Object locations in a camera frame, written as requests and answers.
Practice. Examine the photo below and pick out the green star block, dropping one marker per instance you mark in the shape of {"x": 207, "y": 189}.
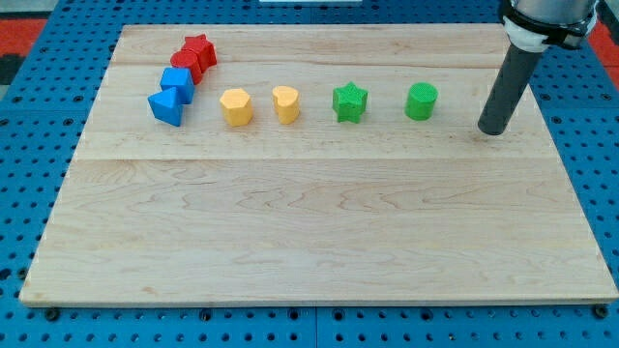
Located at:
{"x": 349, "y": 102}

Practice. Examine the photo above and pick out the light wooden board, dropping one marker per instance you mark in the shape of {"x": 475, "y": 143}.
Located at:
{"x": 387, "y": 212}

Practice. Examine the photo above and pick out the yellow heart block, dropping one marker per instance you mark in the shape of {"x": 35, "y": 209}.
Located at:
{"x": 286, "y": 101}

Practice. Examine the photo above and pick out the blue triangle block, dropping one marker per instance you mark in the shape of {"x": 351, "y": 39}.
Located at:
{"x": 166, "y": 106}

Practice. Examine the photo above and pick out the blue square block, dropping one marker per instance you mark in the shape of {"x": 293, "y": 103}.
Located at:
{"x": 181, "y": 79}

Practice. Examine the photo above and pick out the red circle block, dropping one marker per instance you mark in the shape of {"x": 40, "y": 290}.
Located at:
{"x": 187, "y": 60}

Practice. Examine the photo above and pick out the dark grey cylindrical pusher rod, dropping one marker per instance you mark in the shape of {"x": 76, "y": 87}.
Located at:
{"x": 507, "y": 90}

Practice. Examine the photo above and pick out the yellow hexagon block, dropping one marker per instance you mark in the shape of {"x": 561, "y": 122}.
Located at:
{"x": 236, "y": 107}

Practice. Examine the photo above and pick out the green circle block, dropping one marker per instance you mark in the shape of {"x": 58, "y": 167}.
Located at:
{"x": 420, "y": 101}

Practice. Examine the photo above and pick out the red star block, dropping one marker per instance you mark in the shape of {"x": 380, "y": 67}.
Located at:
{"x": 204, "y": 49}

